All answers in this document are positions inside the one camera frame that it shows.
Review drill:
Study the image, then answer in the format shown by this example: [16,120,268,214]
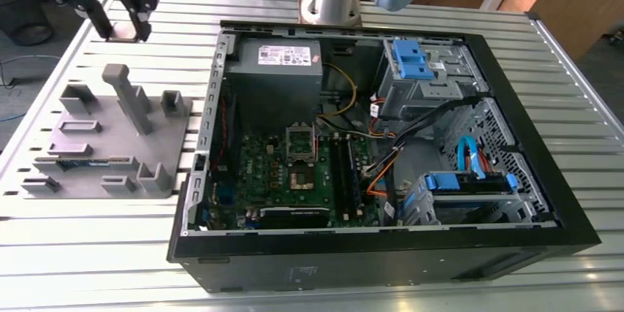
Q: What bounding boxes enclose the metal socket cover frame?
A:
[284,121,322,167]

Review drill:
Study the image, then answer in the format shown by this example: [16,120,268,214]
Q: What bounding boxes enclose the CPU socket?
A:
[287,164,322,193]

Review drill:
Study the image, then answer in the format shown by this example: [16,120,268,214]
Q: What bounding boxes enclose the silver power supply unit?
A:
[224,37,326,126]

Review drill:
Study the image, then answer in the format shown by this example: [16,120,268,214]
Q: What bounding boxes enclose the grey parts rack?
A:
[18,63,198,200]

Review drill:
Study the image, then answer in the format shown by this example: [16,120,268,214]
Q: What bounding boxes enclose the bare green RAM stick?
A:
[35,157,132,170]

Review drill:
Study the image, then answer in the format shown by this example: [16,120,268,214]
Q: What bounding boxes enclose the green Dell motherboard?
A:
[208,121,387,232]

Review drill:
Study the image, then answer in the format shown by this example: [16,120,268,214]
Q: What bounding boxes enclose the blue plastic drive rails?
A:
[391,39,436,81]

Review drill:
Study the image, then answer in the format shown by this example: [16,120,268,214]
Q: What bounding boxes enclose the black RAM slot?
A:
[344,135,362,218]
[332,135,350,218]
[339,135,355,218]

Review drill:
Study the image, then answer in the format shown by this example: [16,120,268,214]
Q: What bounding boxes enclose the silver optical drive cage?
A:
[375,37,492,120]

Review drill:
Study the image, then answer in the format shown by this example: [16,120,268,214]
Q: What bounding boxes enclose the black graphics card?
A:
[256,205,332,229]

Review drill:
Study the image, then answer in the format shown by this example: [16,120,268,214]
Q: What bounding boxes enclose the hard disk in blue carrier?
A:
[423,171,519,196]

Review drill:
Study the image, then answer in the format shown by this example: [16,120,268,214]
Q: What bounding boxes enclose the silver disk cage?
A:
[400,171,555,226]

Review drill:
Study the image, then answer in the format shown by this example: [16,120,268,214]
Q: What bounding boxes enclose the black PC case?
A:
[166,19,602,294]

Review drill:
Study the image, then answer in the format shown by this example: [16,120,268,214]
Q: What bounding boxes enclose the wooden cabinet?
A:
[528,0,624,63]

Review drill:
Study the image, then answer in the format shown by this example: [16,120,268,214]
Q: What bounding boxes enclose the red black twisted fan wire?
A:
[220,94,234,162]

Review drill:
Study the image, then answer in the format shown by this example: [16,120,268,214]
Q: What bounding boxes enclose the grey wire bundle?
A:
[315,116,391,140]

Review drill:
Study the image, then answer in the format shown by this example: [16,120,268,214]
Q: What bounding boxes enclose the red yellow power wire bundle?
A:
[368,94,394,140]

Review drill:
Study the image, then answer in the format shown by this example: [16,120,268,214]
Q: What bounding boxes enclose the black cable bundle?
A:
[364,96,487,178]

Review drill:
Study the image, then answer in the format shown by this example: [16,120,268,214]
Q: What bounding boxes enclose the orange wire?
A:
[364,165,407,199]

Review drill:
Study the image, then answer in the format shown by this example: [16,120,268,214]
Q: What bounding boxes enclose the blue SATA cable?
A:
[456,135,491,181]

